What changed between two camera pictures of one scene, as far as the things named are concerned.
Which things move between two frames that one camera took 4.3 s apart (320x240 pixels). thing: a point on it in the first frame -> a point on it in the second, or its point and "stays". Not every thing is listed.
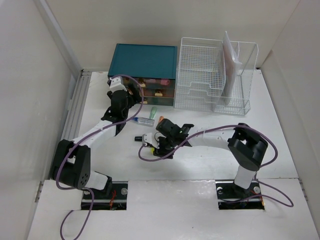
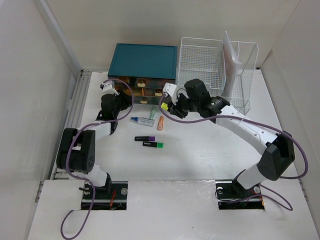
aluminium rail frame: (74, 111) stays
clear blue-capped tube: (145, 121) stays
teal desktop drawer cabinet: (148, 71) stays
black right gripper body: (166, 146) -> (184, 105)
